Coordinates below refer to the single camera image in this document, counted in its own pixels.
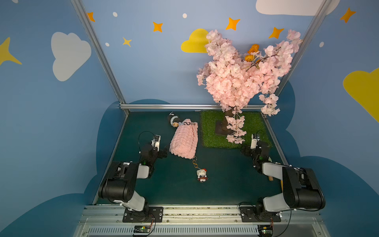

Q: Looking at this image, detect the pink puffy bag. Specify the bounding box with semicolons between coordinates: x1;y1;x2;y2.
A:
169;118;198;159

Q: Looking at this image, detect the black penguin plush charm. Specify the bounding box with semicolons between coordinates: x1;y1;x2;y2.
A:
167;112;182;128

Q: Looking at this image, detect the yellow carabiner clip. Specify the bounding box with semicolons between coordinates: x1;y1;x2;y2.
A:
192;158;200;170

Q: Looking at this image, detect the white kitty plush charm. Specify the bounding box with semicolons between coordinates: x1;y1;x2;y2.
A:
196;169;208;183

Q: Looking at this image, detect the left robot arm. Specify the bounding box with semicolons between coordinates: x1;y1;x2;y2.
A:
98;144;168;223

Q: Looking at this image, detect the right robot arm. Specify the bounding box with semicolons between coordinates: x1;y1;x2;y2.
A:
241;141;326;222

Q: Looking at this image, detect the green artificial grass mat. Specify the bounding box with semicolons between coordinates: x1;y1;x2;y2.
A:
200;111;273;149

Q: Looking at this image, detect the left circuit board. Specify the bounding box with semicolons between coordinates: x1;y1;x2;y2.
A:
133;226;152;235

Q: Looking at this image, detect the circuit board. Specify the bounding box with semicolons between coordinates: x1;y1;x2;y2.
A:
133;226;152;235
258;225;273;237

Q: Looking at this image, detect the right circuit board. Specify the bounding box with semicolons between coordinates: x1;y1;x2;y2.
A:
258;225;273;237

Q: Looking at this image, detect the pink cherry blossom tree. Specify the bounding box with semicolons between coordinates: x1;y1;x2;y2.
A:
196;30;303;144

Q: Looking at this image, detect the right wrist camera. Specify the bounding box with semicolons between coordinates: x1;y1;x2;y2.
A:
250;134;259;150

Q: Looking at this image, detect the brown tree base plate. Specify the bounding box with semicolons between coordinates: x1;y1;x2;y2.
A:
215;120;234;136

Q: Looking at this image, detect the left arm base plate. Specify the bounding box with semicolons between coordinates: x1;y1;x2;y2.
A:
122;207;163;223

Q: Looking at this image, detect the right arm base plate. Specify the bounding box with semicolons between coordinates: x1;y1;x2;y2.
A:
239;206;281;223

